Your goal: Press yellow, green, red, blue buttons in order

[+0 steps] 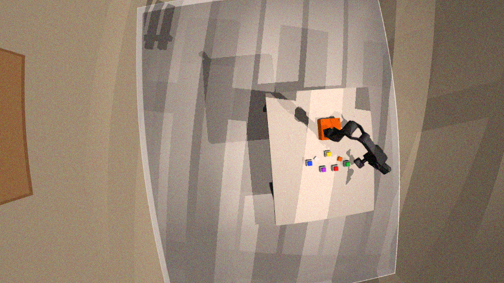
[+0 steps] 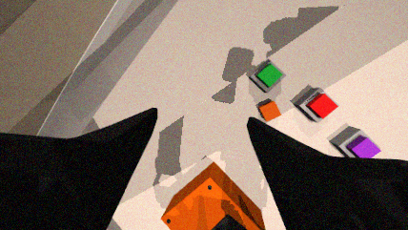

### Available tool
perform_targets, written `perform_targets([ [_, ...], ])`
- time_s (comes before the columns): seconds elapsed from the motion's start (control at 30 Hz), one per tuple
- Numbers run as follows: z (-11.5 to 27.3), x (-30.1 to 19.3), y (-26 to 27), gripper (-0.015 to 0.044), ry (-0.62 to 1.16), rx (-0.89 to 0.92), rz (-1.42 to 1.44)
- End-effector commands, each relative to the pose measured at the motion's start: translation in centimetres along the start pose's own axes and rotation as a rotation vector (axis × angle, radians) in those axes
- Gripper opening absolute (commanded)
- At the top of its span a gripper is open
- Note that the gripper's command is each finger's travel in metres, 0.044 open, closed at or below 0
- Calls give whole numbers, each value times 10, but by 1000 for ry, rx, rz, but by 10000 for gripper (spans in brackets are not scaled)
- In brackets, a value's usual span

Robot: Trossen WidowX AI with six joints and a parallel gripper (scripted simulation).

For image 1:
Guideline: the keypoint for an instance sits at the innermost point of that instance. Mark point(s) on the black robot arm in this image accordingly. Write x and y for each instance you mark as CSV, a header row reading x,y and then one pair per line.
x,y
375,158

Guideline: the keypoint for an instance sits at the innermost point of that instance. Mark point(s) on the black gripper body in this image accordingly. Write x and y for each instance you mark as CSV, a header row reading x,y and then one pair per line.
x,y
360,163

